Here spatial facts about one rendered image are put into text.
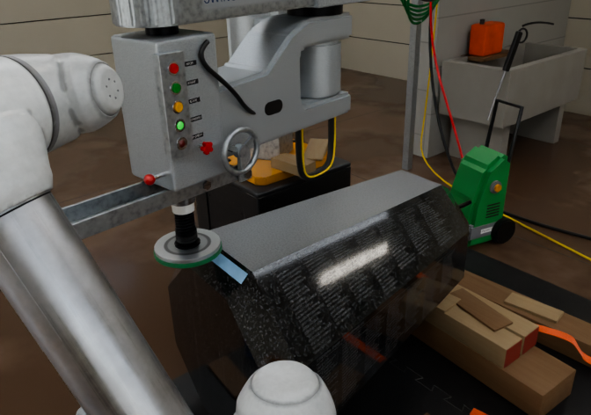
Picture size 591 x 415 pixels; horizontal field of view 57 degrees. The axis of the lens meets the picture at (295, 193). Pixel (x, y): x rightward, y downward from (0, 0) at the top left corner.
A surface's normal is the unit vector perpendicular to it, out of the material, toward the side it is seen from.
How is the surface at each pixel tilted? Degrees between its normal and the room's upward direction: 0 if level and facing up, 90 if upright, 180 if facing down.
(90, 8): 90
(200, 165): 90
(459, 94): 90
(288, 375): 7
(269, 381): 11
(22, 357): 0
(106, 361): 65
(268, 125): 90
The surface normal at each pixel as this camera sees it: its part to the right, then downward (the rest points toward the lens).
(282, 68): 0.75, 0.26
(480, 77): -0.76, 0.29
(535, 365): -0.03, -0.91
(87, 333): 0.43, -0.07
